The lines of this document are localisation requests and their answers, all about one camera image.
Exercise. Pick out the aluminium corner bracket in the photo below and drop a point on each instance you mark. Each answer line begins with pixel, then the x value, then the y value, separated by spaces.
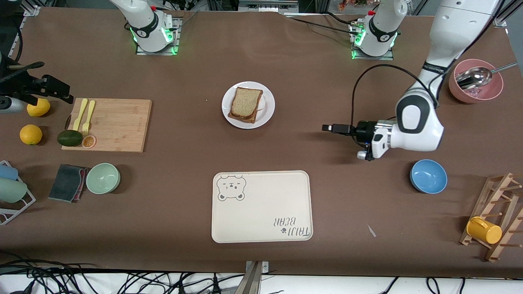
pixel 32 9
pixel 503 18

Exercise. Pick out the round white plate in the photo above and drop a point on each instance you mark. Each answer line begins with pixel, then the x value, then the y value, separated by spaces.
pixel 245 125

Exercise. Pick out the wooden cup drying rack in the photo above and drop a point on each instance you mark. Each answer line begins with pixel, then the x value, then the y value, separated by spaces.
pixel 496 245

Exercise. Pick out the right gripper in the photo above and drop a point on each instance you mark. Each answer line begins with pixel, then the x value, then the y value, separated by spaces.
pixel 25 86

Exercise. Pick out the large metal spoon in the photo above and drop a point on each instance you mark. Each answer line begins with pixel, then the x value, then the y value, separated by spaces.
pixel 476 76

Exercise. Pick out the pale green cup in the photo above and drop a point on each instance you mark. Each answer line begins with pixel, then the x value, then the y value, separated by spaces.
pixel 12 190

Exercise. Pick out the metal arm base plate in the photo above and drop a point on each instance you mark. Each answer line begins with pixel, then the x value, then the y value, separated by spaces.
pixel 155 53
pixel 374 58

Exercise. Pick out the light blue cup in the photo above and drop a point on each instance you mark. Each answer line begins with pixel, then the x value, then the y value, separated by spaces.
pixel 7 172

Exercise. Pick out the toy orange slice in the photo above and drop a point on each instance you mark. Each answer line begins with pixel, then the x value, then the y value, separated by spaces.
pixel 89 141

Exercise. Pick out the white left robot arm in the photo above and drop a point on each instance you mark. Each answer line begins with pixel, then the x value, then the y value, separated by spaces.
pixel 425 136

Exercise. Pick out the blue bowl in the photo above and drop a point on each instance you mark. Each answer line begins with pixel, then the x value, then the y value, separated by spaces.
pixel 428 176

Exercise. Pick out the cream tray with bear print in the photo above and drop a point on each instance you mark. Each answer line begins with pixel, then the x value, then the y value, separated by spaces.
pixel 261 212

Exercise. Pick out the pale yellow plastic fork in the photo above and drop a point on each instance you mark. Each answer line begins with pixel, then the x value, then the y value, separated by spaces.
pixel 89 116

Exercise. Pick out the dark green avocado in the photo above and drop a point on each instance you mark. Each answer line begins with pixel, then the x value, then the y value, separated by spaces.
pixel 69 138

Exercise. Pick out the grey metal mounting bracket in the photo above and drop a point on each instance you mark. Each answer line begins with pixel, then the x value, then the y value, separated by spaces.
pixel 252 281

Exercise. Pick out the pale yellow plastic knife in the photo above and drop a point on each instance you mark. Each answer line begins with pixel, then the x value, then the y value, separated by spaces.
pixel 80 114

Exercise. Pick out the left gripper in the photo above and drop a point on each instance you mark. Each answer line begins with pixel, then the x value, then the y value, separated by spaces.
pixel 363 129

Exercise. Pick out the toy fried egg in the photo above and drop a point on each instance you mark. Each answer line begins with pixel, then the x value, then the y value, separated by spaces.
pixel 263 104

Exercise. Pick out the pink folded cloth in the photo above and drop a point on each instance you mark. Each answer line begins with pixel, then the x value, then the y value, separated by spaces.
pixel 83 183

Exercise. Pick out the wooden cutting board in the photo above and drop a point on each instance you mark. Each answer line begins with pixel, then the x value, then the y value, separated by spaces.
pixel 122 122

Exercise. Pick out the dark grey folded cloth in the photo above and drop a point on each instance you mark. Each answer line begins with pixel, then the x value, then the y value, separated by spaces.
pixel 65 183

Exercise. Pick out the pink ribbed bowl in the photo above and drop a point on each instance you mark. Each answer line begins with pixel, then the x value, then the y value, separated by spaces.
pixel 470 65

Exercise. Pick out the yellow lemon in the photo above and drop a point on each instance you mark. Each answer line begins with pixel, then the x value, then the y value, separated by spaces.
pixel 31 134
pixel 39 109

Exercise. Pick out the orange artificial flowers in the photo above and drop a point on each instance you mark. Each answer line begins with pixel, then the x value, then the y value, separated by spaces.
pixel 345 4

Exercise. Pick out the pale green bowl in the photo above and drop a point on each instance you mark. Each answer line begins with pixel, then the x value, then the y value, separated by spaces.
pixel 103 179

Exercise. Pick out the bread slice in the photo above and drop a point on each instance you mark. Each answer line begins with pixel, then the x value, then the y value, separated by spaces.
pixel 245 102
pixel 243 119

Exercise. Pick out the yellow mug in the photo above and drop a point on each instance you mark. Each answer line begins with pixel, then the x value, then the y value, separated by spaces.
pixel 484 230

